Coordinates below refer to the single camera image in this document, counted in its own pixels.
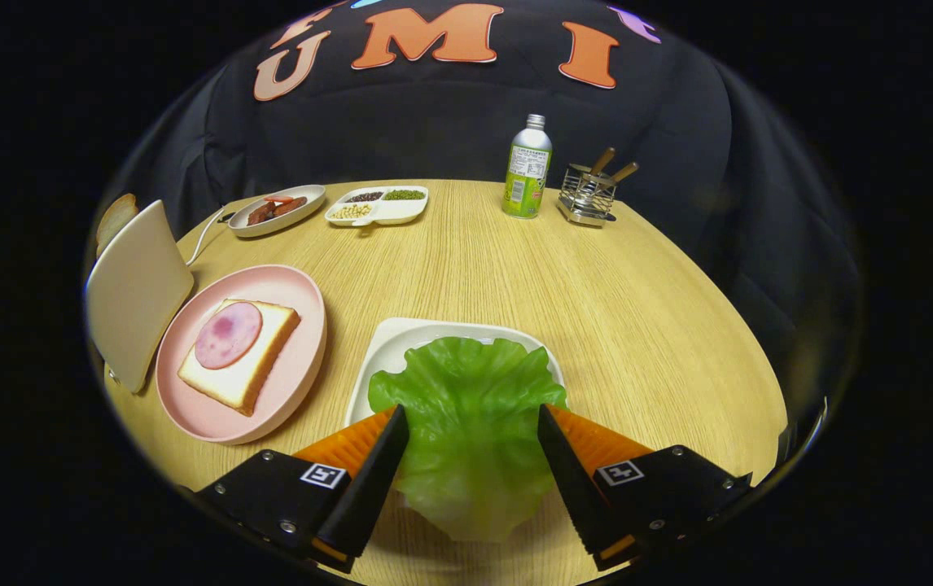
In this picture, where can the white divided dish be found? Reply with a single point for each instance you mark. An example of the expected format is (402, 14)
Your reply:
(403, 212)

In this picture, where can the white square plate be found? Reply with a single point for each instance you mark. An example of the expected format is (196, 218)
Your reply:
(401, 342)

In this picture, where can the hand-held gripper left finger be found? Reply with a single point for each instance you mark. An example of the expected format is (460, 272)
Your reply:
(369, 488)

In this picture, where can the white round plate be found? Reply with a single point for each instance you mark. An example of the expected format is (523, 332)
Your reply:
(310, 195)

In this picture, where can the white bread slice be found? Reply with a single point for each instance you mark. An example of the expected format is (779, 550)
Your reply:
(263, 376)

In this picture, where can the green lettuce leaf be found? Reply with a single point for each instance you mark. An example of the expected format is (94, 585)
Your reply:
(470, 423)

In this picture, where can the pile of pale soybeans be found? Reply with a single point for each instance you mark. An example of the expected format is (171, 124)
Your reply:
(351, 212)

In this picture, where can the red-brown meat piece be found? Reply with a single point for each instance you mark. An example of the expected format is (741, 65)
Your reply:
(291, 207)
(260, 214)

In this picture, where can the pink ham slice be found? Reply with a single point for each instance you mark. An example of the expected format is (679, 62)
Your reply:
(228, 335)

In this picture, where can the brown toast slice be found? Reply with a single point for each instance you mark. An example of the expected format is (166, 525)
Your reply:
(115, 218)

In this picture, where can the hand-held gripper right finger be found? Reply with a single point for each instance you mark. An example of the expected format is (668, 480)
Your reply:
(572, 488)

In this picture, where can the pile of dark red beans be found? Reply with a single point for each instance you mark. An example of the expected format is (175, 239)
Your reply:
(365, 196)

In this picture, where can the white toaster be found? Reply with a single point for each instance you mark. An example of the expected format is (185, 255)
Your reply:
(137, 293)

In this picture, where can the pink round plate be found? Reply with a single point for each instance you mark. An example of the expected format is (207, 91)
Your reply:
(287, 285)

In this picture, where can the green and silver bottle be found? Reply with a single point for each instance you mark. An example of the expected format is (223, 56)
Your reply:
(527, 171)

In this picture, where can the pile of green beans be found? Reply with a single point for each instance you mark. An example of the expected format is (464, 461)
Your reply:
(405, 194)

